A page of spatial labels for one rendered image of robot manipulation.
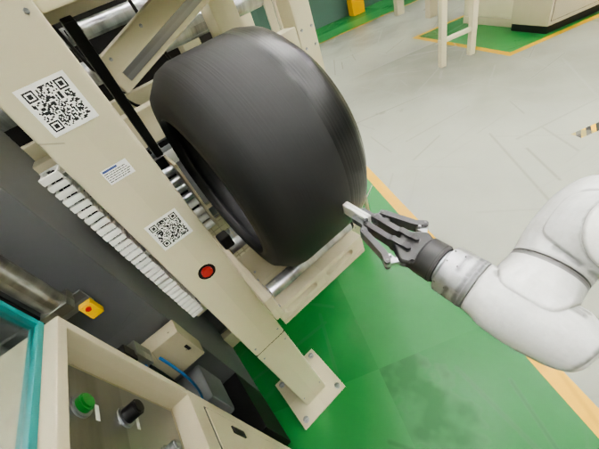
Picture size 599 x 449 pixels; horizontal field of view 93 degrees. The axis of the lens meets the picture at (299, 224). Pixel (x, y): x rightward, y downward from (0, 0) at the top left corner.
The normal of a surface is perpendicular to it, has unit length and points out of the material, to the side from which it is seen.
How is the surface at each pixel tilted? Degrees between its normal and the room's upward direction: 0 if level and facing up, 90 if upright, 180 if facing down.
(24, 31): 90
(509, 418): 0
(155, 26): 90
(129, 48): 90
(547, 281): 19
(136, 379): 90
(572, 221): 45
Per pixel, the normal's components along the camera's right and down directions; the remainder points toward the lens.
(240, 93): 0.15, -0.27
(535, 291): -0.40, -0.46
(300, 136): 0.39, 0.04
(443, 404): -0.31, -0.70
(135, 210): 0.59, 0.39
